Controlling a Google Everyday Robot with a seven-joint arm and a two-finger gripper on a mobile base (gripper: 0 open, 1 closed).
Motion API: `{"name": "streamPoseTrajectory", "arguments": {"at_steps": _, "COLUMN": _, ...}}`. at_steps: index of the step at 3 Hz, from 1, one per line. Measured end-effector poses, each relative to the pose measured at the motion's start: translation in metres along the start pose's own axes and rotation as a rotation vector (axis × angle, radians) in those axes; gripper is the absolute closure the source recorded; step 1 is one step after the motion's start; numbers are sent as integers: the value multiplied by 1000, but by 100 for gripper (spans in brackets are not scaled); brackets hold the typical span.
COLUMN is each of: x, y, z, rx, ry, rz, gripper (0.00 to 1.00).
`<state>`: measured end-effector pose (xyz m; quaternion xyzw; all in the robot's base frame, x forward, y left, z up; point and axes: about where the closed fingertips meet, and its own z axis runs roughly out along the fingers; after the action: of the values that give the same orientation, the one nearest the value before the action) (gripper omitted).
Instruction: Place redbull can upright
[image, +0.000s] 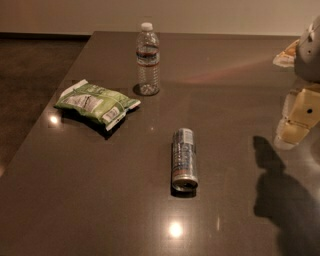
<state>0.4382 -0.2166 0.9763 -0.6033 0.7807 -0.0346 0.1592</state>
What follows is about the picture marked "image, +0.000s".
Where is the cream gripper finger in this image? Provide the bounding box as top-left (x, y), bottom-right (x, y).
top-left (274, 85), bottom-right (320, 150)
top-left (273, 39), bottom-right (299, 68)

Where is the silver redbull can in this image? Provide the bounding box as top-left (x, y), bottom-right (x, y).
top-left (171, 128), bottom-right (198, 192)

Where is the clear plastic water bottle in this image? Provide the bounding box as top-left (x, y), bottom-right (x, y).
top-left (136, 22), bottom-right (160, 96)

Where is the green snack bag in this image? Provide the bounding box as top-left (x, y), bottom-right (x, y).
top-left (54, 79), bottom-right (141, 131)

